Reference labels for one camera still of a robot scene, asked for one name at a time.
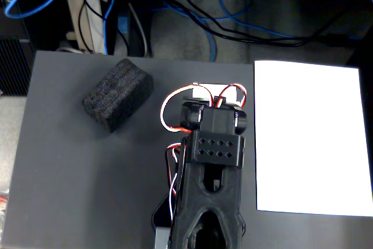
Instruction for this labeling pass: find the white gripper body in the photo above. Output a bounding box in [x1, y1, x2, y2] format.
[182, 83, 247, 108]

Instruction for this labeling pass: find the black foam cube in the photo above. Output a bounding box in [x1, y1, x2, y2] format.
[82, 58, 154, 134]

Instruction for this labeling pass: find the white paper sheet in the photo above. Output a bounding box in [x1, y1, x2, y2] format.
[254, 60, 373, 218]

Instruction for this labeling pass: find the dark grey board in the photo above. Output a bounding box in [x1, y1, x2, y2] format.
[0, 50, 373, 249]

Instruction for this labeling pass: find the grey table clamp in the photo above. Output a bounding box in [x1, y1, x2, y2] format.
[154, 227, 172, 249]

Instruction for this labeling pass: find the beige desk leg panel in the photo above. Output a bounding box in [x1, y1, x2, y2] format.
[64, 0, 107, 55]

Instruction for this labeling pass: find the black vented computer case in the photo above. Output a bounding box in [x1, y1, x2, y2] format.
[0, 37, 36, 97]

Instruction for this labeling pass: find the red gripper servo cable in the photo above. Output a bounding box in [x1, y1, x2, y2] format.
[218, 84, 248, 108]

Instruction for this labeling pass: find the white red servo cable loop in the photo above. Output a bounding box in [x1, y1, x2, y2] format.
[159, 84, 206, 134]

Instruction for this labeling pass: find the blue floor cable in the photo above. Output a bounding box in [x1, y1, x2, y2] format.
[200, 0, 295, 39]
[161, 1, 218, 62]

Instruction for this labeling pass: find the grey cable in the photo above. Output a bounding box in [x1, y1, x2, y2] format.
[128, 2, 150, 57]

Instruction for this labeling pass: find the long black cable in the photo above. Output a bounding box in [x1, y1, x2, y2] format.
[182, 0, 350, 47]

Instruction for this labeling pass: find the red white black cable bundle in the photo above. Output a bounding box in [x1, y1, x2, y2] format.
[165, 142, 188, 222]

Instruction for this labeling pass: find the blue hanging cable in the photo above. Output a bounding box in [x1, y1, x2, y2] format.
[103, 0, 117, 56]

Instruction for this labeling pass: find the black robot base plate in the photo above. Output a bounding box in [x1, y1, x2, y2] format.
[151, 198, 175, 229]

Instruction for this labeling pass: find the thin black cable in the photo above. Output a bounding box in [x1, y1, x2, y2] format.
[78, 0, 103, 54]

